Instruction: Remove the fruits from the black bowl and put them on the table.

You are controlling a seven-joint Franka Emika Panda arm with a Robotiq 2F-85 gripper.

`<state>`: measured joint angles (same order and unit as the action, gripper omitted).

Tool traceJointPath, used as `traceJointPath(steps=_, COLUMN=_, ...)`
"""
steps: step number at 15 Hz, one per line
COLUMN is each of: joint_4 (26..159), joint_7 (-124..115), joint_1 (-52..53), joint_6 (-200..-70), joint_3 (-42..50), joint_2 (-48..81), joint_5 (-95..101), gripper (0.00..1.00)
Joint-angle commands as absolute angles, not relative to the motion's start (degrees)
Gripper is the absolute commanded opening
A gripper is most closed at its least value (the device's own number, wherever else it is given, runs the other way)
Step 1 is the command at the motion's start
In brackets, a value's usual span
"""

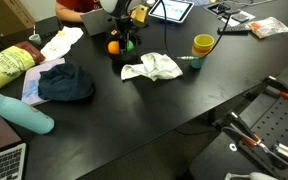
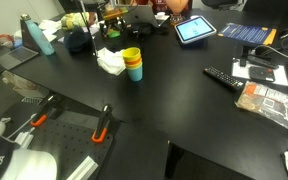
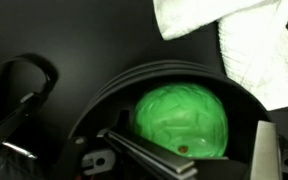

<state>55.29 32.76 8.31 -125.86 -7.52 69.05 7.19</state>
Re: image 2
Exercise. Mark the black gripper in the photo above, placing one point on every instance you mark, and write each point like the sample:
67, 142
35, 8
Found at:
114, 24

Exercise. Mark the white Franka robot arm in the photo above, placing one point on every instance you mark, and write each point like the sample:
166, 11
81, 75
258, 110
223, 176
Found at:
24, 163

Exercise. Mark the person left forearm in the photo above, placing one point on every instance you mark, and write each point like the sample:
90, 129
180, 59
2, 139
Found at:
177, 6

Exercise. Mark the black bowl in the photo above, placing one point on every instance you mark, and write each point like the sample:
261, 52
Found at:
125, 39

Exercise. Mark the yellow plastic cup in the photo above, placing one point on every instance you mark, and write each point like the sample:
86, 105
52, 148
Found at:
131, 53

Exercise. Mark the white crumpled cloth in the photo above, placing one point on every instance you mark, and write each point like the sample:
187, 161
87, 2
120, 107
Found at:
111, 61

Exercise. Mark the silver laptop with logo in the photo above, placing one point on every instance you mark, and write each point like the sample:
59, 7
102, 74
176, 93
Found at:
140, 15

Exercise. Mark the black pouch with label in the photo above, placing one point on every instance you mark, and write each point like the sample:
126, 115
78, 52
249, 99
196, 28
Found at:
147, 30

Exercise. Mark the orange plastic cup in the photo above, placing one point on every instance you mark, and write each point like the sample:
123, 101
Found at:
134, 62

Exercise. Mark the dark blue cloth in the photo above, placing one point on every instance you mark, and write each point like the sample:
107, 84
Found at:
77, 40

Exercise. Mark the lime plastic cup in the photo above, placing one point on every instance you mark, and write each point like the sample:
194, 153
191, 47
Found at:
134, 66

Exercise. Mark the yellow green snack bag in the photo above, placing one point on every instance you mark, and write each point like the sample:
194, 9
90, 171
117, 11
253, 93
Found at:
75, 20

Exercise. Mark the blue plastic cup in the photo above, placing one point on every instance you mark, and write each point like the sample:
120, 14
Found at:
135, 74

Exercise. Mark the person torso in red shirt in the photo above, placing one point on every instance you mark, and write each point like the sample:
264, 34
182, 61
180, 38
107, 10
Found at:
159, 5

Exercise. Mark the small glass jar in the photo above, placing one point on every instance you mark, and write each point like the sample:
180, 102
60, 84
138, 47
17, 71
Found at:
176, 20

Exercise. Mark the white paper napkin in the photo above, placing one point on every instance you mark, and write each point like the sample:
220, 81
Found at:
50, 26

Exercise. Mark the teal water bottle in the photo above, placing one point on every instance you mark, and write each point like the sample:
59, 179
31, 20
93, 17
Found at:
39, 36

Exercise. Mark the white tablet with lit screen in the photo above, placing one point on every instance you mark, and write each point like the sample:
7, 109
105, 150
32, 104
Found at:
195, 29

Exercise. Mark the grey open laptop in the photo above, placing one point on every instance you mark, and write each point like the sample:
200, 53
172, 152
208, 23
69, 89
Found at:
15, 56

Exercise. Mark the clear plastic bag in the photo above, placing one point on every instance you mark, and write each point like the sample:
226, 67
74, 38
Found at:
24, 85

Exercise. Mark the red white packet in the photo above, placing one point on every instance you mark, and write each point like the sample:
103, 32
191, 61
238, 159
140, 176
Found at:
4, 39

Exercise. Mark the black office chair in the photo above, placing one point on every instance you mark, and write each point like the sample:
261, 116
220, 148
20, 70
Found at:
222, 3

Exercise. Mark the long black TV remote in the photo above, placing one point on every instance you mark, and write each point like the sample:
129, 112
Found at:
223, 78

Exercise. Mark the black perforated mounting board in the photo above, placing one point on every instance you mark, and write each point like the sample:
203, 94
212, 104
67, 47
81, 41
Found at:
67, 141

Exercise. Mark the blue booklet with yellow edge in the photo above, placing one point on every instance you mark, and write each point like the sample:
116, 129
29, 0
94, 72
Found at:
247, 33

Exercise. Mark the aluminium extrusion bar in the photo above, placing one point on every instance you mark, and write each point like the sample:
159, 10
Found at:
82, 168

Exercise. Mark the black elongated device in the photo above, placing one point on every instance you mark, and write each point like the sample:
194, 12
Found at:
262, 61

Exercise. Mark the small black remote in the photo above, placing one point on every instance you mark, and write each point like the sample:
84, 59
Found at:
261, 74

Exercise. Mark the white paper sheet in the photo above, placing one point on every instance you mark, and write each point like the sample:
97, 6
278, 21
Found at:
280, 78

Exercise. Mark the clear plastic snack packet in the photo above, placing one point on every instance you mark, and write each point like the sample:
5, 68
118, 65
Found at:
274, 105

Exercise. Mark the wooden camera mount block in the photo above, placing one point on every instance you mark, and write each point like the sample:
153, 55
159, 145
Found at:
115, 14

